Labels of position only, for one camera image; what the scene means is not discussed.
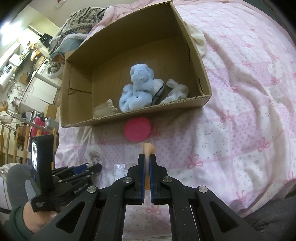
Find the clear plastic packet with label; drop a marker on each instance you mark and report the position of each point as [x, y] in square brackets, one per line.
[120, 170]

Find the cream cloth bundle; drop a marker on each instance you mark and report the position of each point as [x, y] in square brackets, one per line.
[199, 39]

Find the pink round sponge puff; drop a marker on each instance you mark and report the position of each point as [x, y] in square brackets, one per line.
[137, 129]

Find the light blue plush toy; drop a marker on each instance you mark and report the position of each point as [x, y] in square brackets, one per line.
[143, 91]

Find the white fluffy soft item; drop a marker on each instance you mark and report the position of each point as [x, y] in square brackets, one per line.
[178, 91]

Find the brown cardboard box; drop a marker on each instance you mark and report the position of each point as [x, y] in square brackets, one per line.
[98, 69]

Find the phone mounted on gripper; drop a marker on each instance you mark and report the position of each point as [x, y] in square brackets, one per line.
[42, 154]

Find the red bag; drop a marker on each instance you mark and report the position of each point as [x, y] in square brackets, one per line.
[40, 122]

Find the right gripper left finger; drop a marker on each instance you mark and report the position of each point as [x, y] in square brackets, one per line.
[135, 191]

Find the wooden chair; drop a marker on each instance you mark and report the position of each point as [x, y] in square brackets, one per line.
[15, 142]

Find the white washing machine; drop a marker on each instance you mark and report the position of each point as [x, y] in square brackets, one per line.
[43, 73]

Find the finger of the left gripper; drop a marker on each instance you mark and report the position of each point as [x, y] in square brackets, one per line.
[90, 171]
[69, 171]

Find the pink patterned bed quilt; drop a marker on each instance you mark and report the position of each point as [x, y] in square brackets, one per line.
[241, 144]

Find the patterned knit blanket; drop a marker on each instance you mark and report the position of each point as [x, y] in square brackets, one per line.
[80, 22]

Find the person's left hand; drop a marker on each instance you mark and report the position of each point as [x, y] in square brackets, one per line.
[34, 221]

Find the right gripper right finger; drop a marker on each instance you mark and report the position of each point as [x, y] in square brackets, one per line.
[159, 194]

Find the white kitchen cabinet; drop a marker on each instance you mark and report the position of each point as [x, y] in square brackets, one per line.
[38, 94]

